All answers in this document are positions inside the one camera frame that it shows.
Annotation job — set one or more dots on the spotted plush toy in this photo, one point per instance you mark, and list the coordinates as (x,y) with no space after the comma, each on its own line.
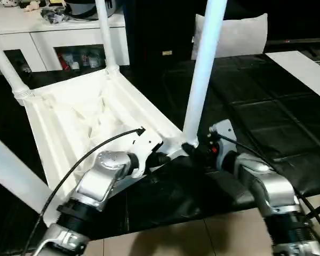
(4,2)

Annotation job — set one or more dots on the black table mat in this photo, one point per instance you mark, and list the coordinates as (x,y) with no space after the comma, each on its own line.
(269,106)

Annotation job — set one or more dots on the grey cushion with metal fittings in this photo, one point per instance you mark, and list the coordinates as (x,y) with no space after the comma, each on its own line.
(242,37)

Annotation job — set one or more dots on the white plastic table leg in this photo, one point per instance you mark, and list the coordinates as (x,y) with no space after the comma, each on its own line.
(13,165)
(106,34)
(202,66)
(9,69)

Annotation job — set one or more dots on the white glass-door cabinet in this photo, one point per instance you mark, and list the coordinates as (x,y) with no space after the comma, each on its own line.
(42,40)

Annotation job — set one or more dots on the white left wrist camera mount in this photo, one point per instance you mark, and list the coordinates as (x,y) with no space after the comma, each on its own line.
(145,144)

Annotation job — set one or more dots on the black bar with red light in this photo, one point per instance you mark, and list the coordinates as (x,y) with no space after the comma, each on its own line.
(304,41)

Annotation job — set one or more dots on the white plastic table top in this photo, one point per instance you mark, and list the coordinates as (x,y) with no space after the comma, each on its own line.
(69,114)

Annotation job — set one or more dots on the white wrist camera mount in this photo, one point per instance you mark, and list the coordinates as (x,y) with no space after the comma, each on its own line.
(145,144)
(225,130)

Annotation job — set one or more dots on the white flat board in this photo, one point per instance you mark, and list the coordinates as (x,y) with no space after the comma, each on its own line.
(301,72)

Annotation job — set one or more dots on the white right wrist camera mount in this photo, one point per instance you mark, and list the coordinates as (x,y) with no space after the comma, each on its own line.
(225,130)

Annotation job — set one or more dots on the beige plush toy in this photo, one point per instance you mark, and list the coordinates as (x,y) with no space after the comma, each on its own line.
(32,6)

